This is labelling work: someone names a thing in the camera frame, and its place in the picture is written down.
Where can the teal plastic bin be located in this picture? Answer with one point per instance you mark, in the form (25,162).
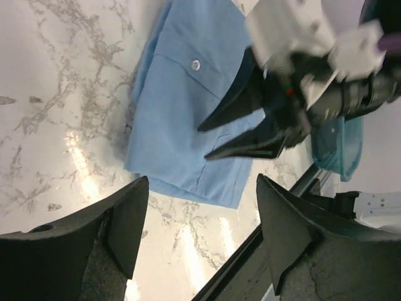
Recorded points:
(337,146)

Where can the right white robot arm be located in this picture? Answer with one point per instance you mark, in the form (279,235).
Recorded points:
(364,96)

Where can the light blue long sleeve shirt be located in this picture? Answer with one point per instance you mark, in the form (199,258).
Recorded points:
(188,65)

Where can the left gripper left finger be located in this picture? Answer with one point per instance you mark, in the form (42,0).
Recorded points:
(87,255)

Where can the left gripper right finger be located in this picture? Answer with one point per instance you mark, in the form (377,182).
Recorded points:
(316,252)

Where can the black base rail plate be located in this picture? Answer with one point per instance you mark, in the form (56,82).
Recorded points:
(246,276)

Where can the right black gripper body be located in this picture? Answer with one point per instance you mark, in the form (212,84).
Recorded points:
(299,96)

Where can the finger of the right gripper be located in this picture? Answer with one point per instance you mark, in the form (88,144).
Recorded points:
(244,96)
(258,143)

